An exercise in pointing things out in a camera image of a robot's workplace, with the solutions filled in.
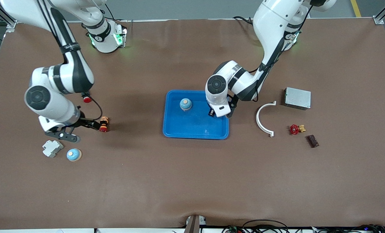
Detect white curved pipe clamp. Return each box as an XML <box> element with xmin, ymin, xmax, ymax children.
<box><xmin>256</xmin><ymin>101</ymin><xmax>277</xmax><ymax>138</ymax></box>

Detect brass valve red handwheel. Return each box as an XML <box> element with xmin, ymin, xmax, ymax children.
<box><xmin>289</xmin><ymin>124</ymin><xmax>306</xmax><ymax>135</ymax></box>

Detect white circuit breaker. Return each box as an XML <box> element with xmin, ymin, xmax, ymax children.
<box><xmin>42</xmin><ymin>140</ymin><xmax>64</xmax><ymax>158</ymax></box>

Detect blue plastic tray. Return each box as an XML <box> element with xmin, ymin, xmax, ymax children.
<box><xmin>162</xmin><ymin>90</ymin><xmax>229</xmax><ymax>140</ymax></box>

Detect black cable loop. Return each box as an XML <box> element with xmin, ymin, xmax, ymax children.
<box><xmin>243</xmin><ymin>219</ymin><xmax>289</xmax><ymax>233</ymax></box>

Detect black arm base cable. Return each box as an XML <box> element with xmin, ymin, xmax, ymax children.
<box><xmin>233</xmin><ymin>16</ymin><xmax>254</xmax><ymax>25</ymax></box>
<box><xmin>105</xmin><ymin>3</ymin><xmax>128</xmax><ymax>29</ymax></box>

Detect red emergency stop orange base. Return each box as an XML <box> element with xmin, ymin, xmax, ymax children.
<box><xmin>99</xmin><ymin>116</ymin><xmax>110</xmax><ymax>133</ymax></box>

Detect blue round desk bell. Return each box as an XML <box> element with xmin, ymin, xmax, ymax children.
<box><xmin>66</xmin><ymin>148</ymin><xmax>82</xmax><ymax>162</ymax></box>
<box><xmin>180</xmin><ymin>98</ymin><xmax>193</xmax><ymax>112</ymax></box>

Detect dark brown electrolytic capacitor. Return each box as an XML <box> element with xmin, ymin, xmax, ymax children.
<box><xmin>306</xmin><ymin>134</ymin><xmax>320</xmax><ymax>148</ymax></box>

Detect brown table mat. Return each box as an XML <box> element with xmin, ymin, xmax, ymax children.
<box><xmin>0</xmin><ymin>18</ymin><xmax>385</xmax><ymax>230</ymax></box>

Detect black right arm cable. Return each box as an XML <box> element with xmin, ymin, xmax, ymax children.
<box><xmin>37</xmin><ymin>0</ymin><xmax>103</xmax><ymax>122</ymax></box>

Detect perforated metal power supply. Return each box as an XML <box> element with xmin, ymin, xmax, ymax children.
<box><xmin>284</xmin><ymin>87</ymin><xmax>312</xmax><ymax>111</ymax></box>

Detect grey metal table bracket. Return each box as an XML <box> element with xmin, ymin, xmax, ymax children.
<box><xmin>184</xmin><ymin>215</ymin><xmax>206</xmax><ymax>233</ymax></box>

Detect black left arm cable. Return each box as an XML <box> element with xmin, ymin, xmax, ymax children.
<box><xmin>249</xmin><ymin>0</ymin><xmax>313</xmax><ymax>102</ymax></box>

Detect tangled black cables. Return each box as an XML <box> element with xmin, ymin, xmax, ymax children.
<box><xmin>312</xmin><ymin>224</ymin><xmax>385</xmax><ymax>233</ymax></box>

